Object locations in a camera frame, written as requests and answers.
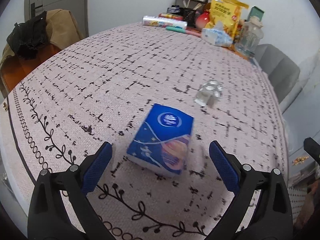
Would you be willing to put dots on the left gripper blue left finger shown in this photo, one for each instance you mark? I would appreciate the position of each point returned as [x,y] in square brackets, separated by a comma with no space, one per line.
[93,166]

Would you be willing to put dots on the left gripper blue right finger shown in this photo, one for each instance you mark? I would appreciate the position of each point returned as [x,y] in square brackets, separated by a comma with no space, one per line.
[226,166]

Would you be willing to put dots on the white refrigerator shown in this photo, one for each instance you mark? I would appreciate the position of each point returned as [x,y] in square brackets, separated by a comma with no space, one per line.
[302,121]

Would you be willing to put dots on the blue pocket tissue pack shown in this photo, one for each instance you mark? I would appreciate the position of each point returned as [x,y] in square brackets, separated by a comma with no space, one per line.
[162,141]

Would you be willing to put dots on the grey upholstered chair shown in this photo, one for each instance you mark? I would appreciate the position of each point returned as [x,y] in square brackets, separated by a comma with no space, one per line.
[282,72]

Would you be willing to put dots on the silver pill blister pack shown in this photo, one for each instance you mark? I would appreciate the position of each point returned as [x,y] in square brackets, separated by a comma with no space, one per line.
[209,93]

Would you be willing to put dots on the clear plastic water jug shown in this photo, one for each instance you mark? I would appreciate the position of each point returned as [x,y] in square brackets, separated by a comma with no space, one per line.
[250,36]

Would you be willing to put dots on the blue white tissue pack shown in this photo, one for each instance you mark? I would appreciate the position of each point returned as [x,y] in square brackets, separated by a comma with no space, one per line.
[217,36]

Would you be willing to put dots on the teal pink pen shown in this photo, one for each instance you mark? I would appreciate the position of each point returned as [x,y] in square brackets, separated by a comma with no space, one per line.
[184,31]

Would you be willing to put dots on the brown paper bag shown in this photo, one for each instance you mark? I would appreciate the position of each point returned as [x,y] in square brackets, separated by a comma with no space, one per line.
[62,30]

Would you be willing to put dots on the green tall carton box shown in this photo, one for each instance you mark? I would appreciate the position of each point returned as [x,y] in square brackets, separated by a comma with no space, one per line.
[256,12]

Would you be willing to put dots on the black cloth on chair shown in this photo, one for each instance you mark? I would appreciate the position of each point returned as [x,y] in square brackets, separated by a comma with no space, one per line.
[29,37]

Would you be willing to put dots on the red peach shaped jar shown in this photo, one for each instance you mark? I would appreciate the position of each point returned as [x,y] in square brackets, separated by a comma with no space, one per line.
[202,20]

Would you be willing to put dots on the white roll of bags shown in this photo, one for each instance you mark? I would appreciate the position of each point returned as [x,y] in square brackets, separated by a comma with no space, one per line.
[163,22]

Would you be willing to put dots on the yellow snack bag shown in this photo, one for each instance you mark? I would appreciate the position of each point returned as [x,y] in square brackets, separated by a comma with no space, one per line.
[228,12]

